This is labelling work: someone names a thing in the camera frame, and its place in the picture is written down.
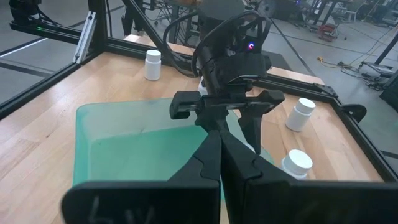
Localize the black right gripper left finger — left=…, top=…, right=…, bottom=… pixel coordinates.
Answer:
left=61, top=129, right=222, bottom=224

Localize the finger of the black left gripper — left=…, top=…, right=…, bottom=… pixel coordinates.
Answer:
left=195, top=111, right=229, bottom=133
left=238, top=105, right=265, bottom=155

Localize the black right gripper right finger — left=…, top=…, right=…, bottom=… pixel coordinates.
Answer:
left=220, top=130, right=398, bottom=224

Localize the small white pill bottle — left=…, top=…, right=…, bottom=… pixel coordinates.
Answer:
left=285, top=97, right=317, bottom=133
left=280, top=149, right=314, bottom=182
left=144, top=49, right=162, bottom=82

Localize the translucent teal plastic basket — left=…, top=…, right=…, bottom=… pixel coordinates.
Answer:
left=73, top=98, right=275, bottom=187

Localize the person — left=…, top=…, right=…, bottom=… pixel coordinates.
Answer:
left=121, top=0, right=146, bottom=37

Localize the red tool cart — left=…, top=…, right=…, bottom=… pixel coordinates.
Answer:
left=317, top=23, right=340, bottom=43

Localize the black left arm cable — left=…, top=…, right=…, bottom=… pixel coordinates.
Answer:
left=162, top=11, right=273, bottom=78

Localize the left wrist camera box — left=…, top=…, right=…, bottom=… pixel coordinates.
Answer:
left=217, top=52, right=272, bottom=85

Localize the silver aluminium frame brace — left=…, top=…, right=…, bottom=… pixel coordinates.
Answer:
left=72, top=11, right=98, bottom=65

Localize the black aluminium table frame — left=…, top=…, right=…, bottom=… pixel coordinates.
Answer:
left=0, top=0, right=398, bottom=183

